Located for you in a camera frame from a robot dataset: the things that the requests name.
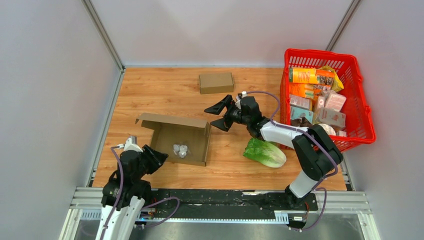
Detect yellow snack bag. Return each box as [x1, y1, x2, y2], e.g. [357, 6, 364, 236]
[319, 65, 344, 93]

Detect brown cardboard sheet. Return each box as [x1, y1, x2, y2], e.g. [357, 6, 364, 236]
[135, 112, 211, 167]

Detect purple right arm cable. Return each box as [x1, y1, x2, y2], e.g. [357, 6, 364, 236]
[245, 91, 339, 232]

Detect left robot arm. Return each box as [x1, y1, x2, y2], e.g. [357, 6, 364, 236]
[95, 144, 169, 240]

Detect clear bag white parts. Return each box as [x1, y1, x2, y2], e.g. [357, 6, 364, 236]
[172, 144, 189, 159]

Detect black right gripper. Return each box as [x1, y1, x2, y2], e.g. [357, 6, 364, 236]
[204, 95, 250, 132]

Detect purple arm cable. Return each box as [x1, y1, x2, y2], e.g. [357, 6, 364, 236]
[245, 91, 339, 232]
[99, 145, 181, 240]

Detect teal box package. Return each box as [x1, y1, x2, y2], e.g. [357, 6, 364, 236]
[290, 106, 314, 123]

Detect aluminium frame post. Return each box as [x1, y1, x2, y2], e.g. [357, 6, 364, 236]
[81, 0, 125, 73]
[325, 0, 362, 52]

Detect aluminium frame post right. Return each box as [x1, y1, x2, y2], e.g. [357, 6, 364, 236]
[325, 0, 362, 52]

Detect pink snack package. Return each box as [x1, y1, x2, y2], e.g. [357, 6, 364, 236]
[324, 92, 347, 112]

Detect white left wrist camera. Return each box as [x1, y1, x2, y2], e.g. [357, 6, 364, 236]
[117, 135, 143, 153]

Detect brown cardboard box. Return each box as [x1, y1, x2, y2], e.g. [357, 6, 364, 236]
[199, 72, 235, 95]

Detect red plastic basket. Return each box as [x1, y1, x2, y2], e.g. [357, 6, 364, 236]
[279, 48, 376, 152]

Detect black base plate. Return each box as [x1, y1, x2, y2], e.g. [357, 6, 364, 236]
[146, 188, 319, 221]

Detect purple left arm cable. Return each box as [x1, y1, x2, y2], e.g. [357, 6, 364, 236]
[99, 145, 181, 240]

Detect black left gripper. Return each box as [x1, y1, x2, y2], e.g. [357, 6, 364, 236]
[131, 144, 169, 183]

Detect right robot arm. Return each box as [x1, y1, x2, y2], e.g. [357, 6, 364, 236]
[204, 92, 343, 210]

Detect orange sponge pack lower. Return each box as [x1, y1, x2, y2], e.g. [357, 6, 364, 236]
[289, 82, 315, 99]

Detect pink white package lower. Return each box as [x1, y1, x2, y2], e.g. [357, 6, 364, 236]
[314, 107, 346, 129]

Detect aluminium frame post left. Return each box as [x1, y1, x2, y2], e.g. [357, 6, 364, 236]
[81, 0, 125, 73]

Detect brown chocolate package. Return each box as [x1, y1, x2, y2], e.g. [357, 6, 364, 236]
[290, 117, 313, 128]

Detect white tape roll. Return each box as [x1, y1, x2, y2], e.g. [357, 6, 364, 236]
[318, 123, 337, 136]

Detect green lettuce head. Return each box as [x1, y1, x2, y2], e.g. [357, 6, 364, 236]
[242, 138, 287, 168]

